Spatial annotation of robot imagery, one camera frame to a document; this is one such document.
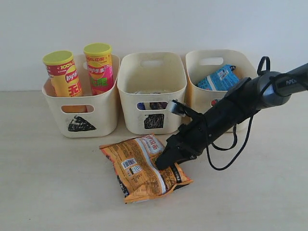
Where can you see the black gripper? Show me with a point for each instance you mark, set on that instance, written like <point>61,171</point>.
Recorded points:
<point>235,107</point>

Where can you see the orange noodle packet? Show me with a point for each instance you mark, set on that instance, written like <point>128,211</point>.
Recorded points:
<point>134,165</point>

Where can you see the purple juice carton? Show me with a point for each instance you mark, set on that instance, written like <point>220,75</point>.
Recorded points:
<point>158,105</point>

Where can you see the white blue milk carton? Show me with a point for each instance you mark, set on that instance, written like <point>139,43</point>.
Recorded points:
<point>143,105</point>

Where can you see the blue noodle packet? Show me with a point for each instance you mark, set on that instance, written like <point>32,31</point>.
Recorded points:
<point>222,79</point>

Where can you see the pink chips can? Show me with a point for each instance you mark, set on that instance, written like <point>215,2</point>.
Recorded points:
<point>100,68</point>

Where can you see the yellow chips can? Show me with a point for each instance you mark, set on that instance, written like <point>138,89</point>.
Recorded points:
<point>62,71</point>

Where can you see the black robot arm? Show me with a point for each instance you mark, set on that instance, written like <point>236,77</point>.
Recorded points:
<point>275,88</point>

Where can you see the cream bin square mark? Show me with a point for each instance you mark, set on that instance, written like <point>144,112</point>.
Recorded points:
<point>162,75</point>

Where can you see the cream bin triangle mark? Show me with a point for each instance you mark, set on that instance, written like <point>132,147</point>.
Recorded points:
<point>103,109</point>

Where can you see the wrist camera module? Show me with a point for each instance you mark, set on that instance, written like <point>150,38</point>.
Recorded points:
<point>179,109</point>

